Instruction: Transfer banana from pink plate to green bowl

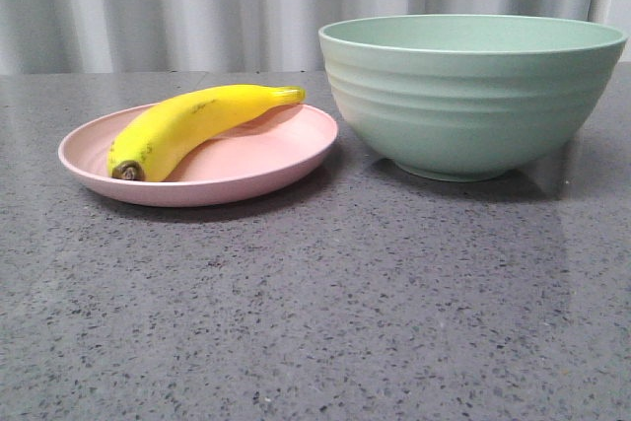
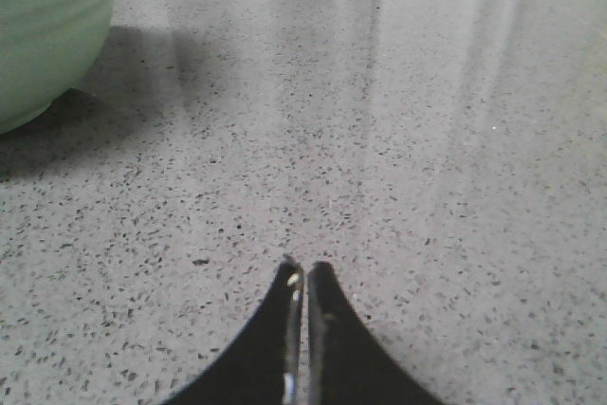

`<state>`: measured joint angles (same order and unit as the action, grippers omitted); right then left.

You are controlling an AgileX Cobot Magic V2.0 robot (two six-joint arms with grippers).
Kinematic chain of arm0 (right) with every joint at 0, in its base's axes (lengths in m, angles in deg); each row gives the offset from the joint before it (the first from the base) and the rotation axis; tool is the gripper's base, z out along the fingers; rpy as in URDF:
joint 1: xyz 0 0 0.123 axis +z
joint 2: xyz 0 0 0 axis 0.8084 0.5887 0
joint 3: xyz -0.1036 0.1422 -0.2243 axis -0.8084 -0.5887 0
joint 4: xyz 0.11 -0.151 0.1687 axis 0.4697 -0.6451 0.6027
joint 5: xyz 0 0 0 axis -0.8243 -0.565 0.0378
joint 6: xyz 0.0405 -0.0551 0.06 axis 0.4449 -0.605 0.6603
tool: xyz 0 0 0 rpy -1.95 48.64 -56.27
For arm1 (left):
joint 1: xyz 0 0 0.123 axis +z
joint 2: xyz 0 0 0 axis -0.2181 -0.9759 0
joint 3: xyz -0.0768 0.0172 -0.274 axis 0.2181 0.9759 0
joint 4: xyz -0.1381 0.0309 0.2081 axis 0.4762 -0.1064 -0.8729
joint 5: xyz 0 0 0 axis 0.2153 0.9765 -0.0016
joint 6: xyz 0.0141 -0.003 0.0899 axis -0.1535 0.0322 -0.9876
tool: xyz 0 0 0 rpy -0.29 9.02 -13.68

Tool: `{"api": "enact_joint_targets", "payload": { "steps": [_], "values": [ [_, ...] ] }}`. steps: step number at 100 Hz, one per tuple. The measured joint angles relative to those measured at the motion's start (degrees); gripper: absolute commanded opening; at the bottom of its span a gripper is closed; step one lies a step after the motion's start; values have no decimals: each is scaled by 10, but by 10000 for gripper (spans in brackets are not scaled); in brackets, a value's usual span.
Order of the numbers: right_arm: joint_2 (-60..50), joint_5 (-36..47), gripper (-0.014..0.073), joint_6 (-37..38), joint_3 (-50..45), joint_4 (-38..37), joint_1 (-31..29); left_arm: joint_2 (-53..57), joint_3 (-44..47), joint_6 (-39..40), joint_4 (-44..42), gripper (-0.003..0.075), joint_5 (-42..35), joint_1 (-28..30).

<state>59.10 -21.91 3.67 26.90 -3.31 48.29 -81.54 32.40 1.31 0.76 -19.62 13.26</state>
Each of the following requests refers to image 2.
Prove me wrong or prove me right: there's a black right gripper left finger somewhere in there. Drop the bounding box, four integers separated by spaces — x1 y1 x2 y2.
167 260 304 405

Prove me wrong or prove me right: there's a green ribbed bowl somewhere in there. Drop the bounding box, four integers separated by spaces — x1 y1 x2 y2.
1 0 114 132

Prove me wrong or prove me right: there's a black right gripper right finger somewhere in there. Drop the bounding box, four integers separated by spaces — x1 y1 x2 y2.
308 262 440 405

